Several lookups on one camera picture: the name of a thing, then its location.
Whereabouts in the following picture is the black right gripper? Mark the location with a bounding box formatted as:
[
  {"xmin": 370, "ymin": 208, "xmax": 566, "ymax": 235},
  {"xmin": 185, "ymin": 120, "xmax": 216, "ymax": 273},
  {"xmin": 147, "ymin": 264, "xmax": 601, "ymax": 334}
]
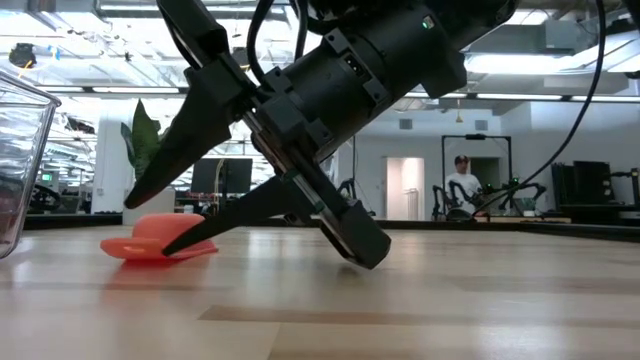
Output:
[{"xmin": 123, "ymin": 0, "xmax": 392, "ymax": 271}]

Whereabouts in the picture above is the orange measuring cup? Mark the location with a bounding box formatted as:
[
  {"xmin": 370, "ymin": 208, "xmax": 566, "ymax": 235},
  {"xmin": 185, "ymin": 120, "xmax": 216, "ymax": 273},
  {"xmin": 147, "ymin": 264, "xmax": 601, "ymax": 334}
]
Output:
[{"xmin": 99, "ymin": 213, "xmax": 219, "ymax": 261}]

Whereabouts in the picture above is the clear plastic basket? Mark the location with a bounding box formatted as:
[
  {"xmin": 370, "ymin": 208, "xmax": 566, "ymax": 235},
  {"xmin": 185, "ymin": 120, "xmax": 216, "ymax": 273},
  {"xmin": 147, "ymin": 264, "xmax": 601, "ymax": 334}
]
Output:
[{"xmin": 0, "ymin": 69, "xmax": 62, "ymax": 260}]

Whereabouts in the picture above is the black computer monitor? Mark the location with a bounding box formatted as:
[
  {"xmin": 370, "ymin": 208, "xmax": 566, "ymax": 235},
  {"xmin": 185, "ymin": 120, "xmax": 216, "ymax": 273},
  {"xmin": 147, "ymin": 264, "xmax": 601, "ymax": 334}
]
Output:
[{"xmin": 190, "ymin": 157, "xmax": 254, "ymax": 201}]

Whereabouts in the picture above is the white plant pot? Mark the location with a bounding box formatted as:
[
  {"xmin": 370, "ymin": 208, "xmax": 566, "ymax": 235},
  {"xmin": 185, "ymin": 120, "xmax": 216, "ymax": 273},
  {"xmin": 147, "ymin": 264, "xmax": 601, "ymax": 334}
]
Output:
[{"xmin": 122, "ymin": 188, "xmax": 176, "ymax": 226}]

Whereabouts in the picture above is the green snake plant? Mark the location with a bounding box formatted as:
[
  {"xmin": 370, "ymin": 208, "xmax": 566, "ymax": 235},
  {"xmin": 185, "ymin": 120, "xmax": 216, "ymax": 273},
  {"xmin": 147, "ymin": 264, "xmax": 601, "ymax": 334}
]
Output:
[{"xmin": 120, "ymin": 98, "xmax": 171, "ymax": 181}]

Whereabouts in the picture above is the person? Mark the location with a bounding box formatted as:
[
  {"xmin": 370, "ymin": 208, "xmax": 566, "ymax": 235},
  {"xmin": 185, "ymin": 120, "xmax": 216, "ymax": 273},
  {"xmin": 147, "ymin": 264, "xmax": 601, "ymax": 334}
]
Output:
[{"xmin": 444, "ymin": 154, "xmax": 484, "ymax": 221}]

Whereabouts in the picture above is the long ceiling light bar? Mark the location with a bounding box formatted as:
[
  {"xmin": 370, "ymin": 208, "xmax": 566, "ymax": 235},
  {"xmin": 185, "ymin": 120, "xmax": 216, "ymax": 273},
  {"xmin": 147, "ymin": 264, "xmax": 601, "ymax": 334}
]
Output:
[{"xmin": 37, "ymin": 86, "xmax": 571, "ymax": 101}]

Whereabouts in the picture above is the black equipment rack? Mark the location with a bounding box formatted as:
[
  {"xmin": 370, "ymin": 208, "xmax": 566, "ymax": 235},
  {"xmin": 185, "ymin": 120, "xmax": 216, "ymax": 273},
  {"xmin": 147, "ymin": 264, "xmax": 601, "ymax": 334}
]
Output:
[{"xmin": 551, "ymin": 160, "xmax": 614, "ymax": 206}]

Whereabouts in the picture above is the black hanging cable reel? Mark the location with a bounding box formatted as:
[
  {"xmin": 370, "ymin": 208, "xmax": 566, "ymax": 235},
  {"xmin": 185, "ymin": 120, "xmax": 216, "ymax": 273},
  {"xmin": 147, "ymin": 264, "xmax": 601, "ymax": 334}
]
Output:
[{"xmin": 8, "ymin": 42, "xmax": 37, "ymax": 69}]

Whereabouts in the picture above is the black gantry frame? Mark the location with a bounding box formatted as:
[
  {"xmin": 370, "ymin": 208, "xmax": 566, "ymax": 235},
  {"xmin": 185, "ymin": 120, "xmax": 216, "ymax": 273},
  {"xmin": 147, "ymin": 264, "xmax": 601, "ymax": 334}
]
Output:
[{"xmin": 441, "ymin": 133, "xmax": 514, "ymax": 201}]

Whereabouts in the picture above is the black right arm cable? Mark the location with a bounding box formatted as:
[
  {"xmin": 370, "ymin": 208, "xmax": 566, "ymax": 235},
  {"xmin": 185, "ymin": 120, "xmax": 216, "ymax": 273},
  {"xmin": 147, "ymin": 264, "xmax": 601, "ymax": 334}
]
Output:
[{"xmin": 469, "ymin": 0, "xmax": 607, "ymax": 217}]

